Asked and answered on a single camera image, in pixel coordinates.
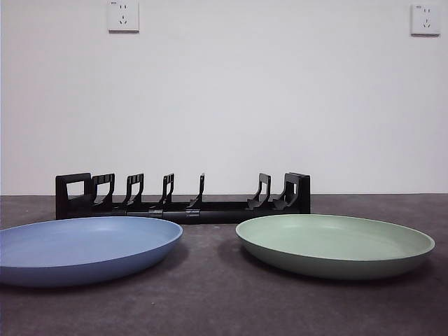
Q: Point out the black plate rack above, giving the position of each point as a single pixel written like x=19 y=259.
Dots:
x=210 y=215

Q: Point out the green plate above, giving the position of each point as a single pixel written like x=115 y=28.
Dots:
x=332 y=241

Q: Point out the white wall socket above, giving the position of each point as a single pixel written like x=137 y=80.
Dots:
x=425 y=21
x=123 y=17

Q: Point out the blue plate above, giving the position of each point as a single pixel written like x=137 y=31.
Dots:
x=87 y=248

